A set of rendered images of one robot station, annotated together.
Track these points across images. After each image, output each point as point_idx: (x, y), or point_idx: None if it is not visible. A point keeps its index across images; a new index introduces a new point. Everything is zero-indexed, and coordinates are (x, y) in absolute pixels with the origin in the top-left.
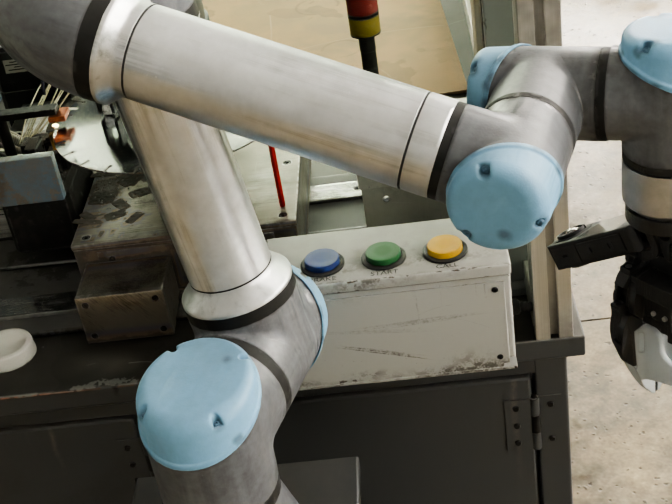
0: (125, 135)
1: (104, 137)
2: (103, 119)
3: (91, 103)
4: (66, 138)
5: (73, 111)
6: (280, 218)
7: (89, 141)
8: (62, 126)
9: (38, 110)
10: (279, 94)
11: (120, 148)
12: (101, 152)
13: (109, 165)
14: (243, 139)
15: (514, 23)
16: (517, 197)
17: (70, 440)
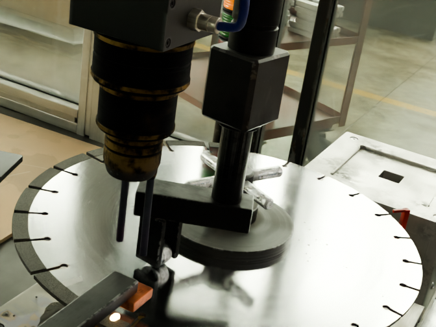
0: (257, 279)
1: (238, 295)
2: (166, 274)
3: (83, 262)
4: (188, 325)
5: (84, 285)
6: (410, 312)
7: (233, 311)
8: (130, 313)
9: (117, 294)
10: None
11: (299, 297)
12: (292, 315)
13: (350, 325)
14: (385, 222)
15: None
16: None
17: None
